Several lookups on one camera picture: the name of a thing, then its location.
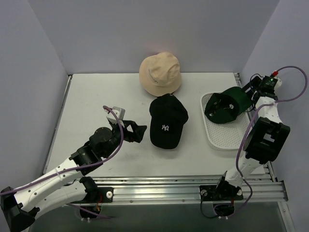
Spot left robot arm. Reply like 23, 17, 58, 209
0, 120, 147, 232

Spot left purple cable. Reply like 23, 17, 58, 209
0, 105, 125, 219

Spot black baseball cap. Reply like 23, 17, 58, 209
149, 93, 189, 150

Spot green baseball cap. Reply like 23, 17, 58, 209
204, 87, 252, 124

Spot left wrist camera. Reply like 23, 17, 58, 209
105, 106, 126, 127

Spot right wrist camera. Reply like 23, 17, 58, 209
261, 74, 282, 91

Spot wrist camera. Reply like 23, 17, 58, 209
105, 106, 126, 127
261, 74, 282, 91

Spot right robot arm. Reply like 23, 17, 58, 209
214, 72, 290, 200

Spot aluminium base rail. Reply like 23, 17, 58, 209
93, 174, 288, 205

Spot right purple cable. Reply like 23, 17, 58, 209
213, 65, 309, 218

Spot beige bucket hat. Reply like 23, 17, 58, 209
139, 52, 182, 97

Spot white perforated tray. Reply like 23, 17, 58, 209
200, 93, 250, 151

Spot purple cable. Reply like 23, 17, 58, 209
213, 65, 309, 218
0, 105, 125, 219

